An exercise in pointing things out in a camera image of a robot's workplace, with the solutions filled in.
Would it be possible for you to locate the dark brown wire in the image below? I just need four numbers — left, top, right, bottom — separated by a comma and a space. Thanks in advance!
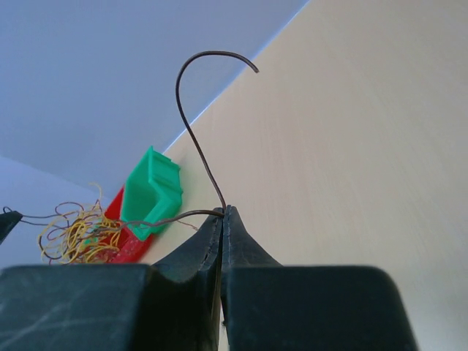
116, 50, 260, 235

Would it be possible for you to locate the yellow red wire bundle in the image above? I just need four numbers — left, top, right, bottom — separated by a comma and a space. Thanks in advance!
37, 182, 127, 265

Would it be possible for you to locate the red plastic bin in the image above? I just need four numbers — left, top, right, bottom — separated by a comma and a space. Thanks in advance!
105, 187, 154, 264

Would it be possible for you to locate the far green plastic bin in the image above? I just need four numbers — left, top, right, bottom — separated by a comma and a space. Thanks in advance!
121, 147, 183, 241

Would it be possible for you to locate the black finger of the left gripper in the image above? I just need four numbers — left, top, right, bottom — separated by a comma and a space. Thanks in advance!
0, 211, 23, 244

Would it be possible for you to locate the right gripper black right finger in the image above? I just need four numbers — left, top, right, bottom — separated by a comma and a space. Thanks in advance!
221, 206, 418, 350

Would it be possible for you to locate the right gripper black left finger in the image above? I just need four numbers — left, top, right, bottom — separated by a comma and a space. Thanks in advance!
1, 216, 223, 350

